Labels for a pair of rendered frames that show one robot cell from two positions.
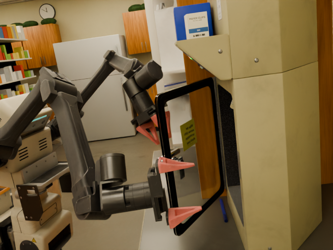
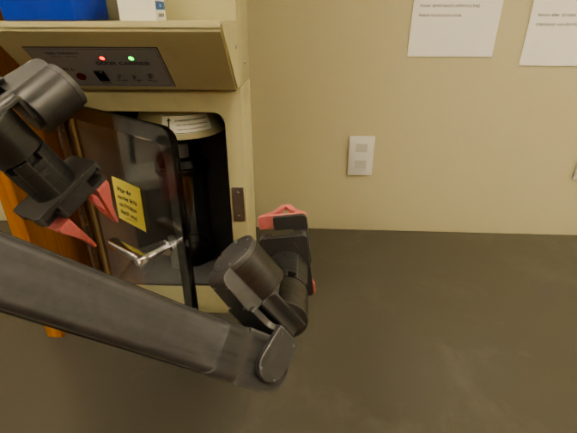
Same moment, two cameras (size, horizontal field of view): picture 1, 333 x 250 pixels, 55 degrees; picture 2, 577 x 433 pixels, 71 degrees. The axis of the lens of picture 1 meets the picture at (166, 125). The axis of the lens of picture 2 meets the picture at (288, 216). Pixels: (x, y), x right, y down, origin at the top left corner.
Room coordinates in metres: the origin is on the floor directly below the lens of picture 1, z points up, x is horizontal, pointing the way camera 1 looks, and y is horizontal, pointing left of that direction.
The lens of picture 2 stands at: (0.63, 0.52, 1.52)
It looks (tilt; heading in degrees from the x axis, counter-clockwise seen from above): 27 degrees down; 271
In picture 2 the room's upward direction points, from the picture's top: straight up
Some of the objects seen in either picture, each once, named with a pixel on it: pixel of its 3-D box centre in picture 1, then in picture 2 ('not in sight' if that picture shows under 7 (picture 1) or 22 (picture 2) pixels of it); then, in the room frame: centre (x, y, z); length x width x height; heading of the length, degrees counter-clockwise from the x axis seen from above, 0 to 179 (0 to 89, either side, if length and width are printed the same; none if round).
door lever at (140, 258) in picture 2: not in sight; (138, 247); (0.87, -0.01, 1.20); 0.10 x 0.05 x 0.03; 143
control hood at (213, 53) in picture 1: (198, 57); (124, 57); (0.88, -0.11, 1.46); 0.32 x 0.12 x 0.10; 177
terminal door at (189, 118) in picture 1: (194, 151); (129, 231); (0.91, -0.07, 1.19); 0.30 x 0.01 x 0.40; 143
